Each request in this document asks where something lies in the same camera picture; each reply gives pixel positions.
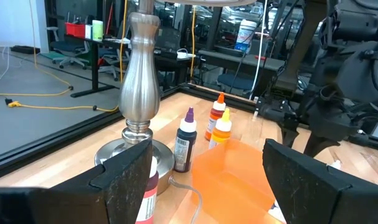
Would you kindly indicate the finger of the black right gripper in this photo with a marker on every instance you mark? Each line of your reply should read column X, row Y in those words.
column 318, row 146
column 288, row 135

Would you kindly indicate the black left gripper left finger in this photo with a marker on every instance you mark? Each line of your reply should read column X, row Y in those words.
column 83, row 202

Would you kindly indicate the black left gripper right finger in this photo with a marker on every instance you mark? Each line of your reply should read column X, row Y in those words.
column 316, row 202

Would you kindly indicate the small white-cap dropper bottle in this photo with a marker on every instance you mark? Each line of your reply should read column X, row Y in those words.
column 335, row 165

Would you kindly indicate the small blue-label dropper bottle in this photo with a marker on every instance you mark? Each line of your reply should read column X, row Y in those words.
column 277, row 214

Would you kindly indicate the pink-cap red food coloring bottle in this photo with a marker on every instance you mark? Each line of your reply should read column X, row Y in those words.
column 149, row 199

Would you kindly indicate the yellow food coloring bottle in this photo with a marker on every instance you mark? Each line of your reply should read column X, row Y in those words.
column 221, row 130

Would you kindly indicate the orange-cap food coloring bottle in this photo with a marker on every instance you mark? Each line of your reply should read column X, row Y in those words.
column 214, row 118

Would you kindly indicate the purple food coloring bottle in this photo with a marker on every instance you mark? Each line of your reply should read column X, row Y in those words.
column 185, row 146

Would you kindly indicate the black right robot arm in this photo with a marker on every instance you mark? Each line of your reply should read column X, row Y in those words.
column 347, row 62

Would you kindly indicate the orange translucent plastic bin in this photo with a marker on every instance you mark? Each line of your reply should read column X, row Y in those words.
column 232, row 186

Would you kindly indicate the black bench desk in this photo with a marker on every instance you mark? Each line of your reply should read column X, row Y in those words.
column 238, row 60

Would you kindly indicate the white tub blue label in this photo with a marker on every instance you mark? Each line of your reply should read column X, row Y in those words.
column 245, row 34

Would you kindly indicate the silver table lamp white shade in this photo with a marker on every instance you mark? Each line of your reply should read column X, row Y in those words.
column 139, row 93

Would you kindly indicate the black standing desk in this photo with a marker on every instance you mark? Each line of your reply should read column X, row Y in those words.
column 95, row 62

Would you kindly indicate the blue office chair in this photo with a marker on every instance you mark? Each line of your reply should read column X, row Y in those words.
column 112, row 62

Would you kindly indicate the grey office chair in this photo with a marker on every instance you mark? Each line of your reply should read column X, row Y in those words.
column 68, row 49

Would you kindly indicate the red storage bin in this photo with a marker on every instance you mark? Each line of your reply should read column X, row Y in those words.
column 75, row 30

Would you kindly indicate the green and white roll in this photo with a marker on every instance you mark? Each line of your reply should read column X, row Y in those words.
column 97, row 30

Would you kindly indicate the black aluminium table frame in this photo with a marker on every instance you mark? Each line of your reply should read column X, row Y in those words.
column 83, row 133

